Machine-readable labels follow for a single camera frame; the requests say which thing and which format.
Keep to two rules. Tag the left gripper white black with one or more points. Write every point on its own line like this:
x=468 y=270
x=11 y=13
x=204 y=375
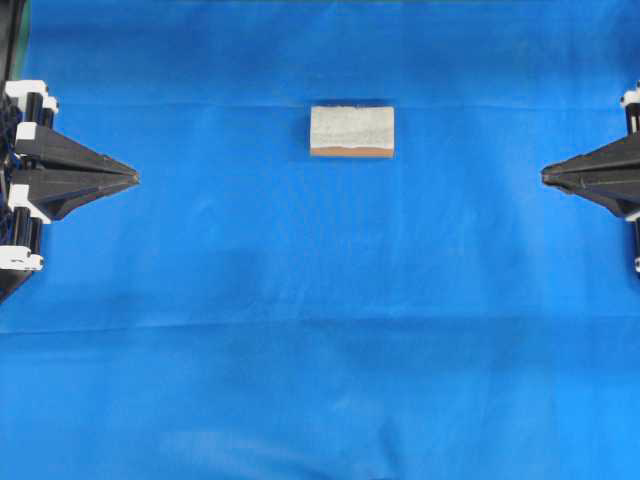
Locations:
x=76 y=175

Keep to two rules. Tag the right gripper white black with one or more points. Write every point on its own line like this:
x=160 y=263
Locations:
x=618 y=155

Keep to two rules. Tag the white and orange sponge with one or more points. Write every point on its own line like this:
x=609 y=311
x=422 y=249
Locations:
x=352 y=132

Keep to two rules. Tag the blue table cloth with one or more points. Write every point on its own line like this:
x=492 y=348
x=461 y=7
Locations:
x=251 y=311

